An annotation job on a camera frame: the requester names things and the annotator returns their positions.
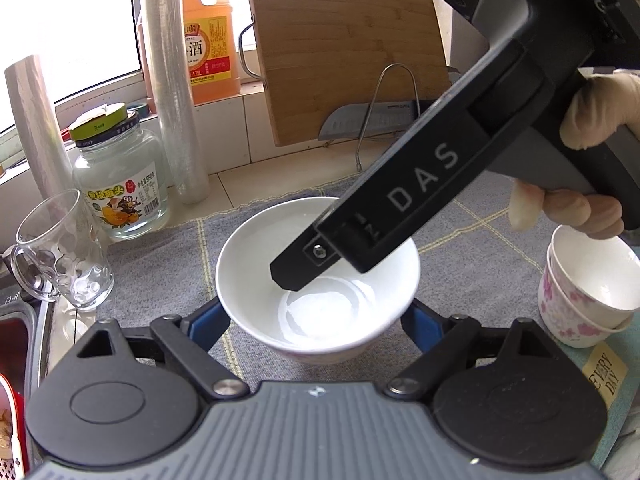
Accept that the small white cup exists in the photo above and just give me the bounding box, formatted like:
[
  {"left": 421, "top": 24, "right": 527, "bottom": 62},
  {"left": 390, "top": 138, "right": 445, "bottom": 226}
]
[{"left": 549, "top": 226, "right": 640, "bottom": 328}]

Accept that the gloved right hand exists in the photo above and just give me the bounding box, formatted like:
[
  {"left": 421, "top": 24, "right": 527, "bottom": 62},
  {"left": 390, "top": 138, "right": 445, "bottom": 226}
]
[{"left": 509, "top": 70, "right": 639, "bottom": 245}]

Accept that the grey checked mat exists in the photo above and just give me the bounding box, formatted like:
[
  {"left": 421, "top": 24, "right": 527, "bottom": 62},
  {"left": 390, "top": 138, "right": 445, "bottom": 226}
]
[{"left": 94, "top": 169, "right": 566, "bottom": 386}]

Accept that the drinking glass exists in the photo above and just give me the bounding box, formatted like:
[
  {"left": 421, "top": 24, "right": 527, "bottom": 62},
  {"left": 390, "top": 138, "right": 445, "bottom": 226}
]
[{"left": 9, "top": 188, "right": 114, "bottom": 312}]

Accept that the steel sink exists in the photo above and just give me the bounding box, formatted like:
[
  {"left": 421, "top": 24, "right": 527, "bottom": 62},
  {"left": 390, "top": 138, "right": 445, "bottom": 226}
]
[{"left": 0, "top": 285, "right": 52, "bottom": 399}]

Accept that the glass jar green lid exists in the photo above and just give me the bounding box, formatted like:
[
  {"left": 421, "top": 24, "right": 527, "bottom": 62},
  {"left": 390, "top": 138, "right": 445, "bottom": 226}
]
[{"left": 70, "top": 103, "right": 169, "bottom": 242}]

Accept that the bamboo cutting board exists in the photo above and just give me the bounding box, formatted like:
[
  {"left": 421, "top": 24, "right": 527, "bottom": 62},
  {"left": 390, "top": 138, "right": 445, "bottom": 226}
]
[{"left": 250, "top": 0, "right": 450, "bottom": 146}]

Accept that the red white strainer basket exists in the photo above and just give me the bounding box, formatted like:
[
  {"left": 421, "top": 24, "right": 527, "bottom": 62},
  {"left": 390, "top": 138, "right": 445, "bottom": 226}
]
[{"left": 0, "top": 375, "right": 29, "bottom": 479}]

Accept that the plastic wrap roll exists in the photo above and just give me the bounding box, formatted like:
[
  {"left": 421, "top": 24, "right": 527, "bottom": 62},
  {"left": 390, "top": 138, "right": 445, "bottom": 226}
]
[
  {"left": 4, "top": 55, "right": 74, "bottom": 198},
  {"left": 141, "top": 0, "right": 210, "bottom": 204}
]

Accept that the orange cooking wine jug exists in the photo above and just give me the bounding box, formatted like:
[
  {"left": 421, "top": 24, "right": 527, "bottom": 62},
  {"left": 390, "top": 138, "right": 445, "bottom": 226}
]
[{"left": 182, "top": 0, "right": 241, "bottom": 106}]

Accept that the kitchen knife black handle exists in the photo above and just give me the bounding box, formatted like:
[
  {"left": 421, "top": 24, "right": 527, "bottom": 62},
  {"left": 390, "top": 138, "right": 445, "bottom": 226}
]
[{"left": 318, "top": 100, "right": 434, "bottom": 141}]

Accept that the metal wire rack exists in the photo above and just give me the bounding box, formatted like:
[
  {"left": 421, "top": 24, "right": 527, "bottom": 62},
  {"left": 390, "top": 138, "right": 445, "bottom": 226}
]
[{"left": 355, "top": 62, "right": 421, "bottom": 172}]

